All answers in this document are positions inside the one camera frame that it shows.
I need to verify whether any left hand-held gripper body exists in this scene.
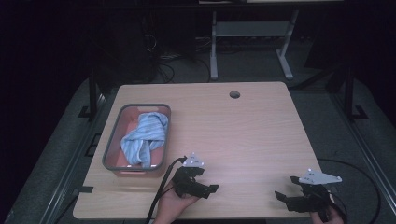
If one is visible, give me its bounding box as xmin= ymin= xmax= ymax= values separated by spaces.
xmin=171 ymin=152 xmax=206 ymax=199

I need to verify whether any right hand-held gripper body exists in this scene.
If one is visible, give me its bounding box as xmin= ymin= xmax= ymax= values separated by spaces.
xmin=286 ymin=168 xmax=343 ymax=215

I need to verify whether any person's right hand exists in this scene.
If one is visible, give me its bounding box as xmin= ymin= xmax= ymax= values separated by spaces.
xmin=309 ymin=203 xmax=347 ymax=224

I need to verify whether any person's left hand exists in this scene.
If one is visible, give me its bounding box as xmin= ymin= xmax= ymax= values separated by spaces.
xmin=152 ymin=186 xmax=200 ymax=224

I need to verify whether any light blue striped towel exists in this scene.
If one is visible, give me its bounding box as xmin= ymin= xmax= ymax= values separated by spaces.
xmin=120 ymin=111 xmax=169 ymax=168

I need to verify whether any pink basket with grey rim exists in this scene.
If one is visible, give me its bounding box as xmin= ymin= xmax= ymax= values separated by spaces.
xmin=102 ymin=103 xmax=172 ymax=178

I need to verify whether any black metal stand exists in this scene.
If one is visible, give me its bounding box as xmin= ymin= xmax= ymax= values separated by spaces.
xmin=342 ymin=63 xmax=370 ymax=121
xmin=78 ymin=66 xmax=101 ymax=121

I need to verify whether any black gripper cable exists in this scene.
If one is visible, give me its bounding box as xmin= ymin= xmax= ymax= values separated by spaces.
xmin=317 ymin=158 xmax=383 ymax=224
xmin=144 ymin=156 xmax=188 ymax=224

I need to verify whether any aluminium rail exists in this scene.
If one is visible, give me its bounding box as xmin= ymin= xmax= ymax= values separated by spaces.
xmin=38 ymin=92 xmax=108 ymax=224
xmin=330 ymin=91 xmax=396 ymax=217

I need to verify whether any tangle of black floor cables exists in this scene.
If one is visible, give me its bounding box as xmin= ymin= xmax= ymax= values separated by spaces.
xmin=141 ymin=31 xmax=213 ymax=84

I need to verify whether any grey metal table frame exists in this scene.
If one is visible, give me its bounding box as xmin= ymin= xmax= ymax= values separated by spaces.
xmin=209 ymin=8 xmax=301 ymax=81

